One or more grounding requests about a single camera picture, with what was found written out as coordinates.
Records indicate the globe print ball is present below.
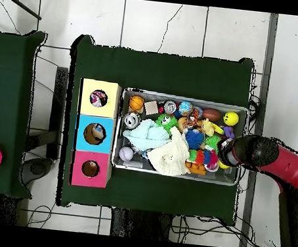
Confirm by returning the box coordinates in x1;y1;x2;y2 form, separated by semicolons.
178;100;194;117

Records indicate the cream yellow cloth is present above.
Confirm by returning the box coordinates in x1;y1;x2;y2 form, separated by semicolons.
144;123;195;179

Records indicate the small wooden cube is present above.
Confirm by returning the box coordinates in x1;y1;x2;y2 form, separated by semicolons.
142;99;161;117

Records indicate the yellow smiley ball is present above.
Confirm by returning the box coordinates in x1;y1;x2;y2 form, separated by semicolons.
222;110;241;127

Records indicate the small orange basketball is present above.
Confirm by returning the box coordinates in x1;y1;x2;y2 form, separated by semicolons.
128;95;146;114

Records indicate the side table with green cloth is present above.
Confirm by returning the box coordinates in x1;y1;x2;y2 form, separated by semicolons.
0;27;49;200

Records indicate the clear mesh bin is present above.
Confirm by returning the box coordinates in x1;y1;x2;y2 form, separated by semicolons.
110;87;249;187

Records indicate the wooden box with three holes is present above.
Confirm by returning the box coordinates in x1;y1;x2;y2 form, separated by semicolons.
68;78;124;191

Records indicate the colourful polka dot cloth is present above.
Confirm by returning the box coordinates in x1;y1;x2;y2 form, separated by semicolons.
89;89;110;109

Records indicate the silver can with closed top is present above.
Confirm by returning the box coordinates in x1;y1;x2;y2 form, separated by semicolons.
122;111;143;131

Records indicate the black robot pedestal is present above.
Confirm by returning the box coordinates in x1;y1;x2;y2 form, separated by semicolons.
110;206;182;244

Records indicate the green fuzzy toy with eyes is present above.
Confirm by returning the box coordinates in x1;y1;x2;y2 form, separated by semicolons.
155;112;180;135

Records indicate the blue spiky ball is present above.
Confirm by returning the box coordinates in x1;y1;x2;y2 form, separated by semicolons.
182;127;206;152

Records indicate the silver can with open top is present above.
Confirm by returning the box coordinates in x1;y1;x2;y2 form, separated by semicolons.
162;99;179;116

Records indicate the mint green cloth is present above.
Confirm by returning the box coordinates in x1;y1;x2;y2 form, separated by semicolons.
121;116;174;156

